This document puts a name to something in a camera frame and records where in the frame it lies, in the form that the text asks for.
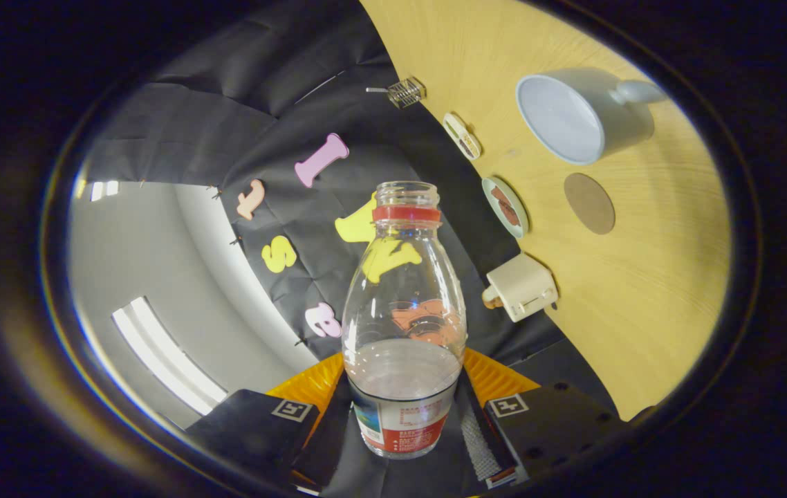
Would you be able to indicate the toast slice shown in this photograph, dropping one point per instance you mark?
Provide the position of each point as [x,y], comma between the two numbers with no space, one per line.
[490,297]

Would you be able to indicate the metal spoon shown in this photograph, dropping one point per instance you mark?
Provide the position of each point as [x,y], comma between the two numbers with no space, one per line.
[378,89]

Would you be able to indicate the white toaster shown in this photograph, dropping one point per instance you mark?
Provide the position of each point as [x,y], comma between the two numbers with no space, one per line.
[525,287]

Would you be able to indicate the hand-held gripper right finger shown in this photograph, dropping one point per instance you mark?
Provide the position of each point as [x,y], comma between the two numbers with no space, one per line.
[545,429]

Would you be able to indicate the small ceiling light panel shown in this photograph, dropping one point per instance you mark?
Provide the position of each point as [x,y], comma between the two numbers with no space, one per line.
[99,190]

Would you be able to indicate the white oval dish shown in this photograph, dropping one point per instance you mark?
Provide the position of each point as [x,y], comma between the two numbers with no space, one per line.
[463,137]

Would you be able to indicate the wooden table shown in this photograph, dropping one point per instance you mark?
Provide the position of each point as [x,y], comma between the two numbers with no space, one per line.
[642,311]

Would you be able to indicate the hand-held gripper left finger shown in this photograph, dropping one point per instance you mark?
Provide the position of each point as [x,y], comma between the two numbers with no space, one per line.
[328,449]

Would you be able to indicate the pale green round plate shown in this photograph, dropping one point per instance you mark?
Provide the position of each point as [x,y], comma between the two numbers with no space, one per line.
[489,190]

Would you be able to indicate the large ceiling light panel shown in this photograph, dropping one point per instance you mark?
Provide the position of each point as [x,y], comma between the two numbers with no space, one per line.
[172,360]

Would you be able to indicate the clear plastic juice bottle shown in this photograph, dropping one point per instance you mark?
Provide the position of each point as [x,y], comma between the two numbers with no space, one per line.
[404,394]

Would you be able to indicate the round brown coaster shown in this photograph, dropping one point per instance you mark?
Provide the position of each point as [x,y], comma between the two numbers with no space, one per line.
[589,203]

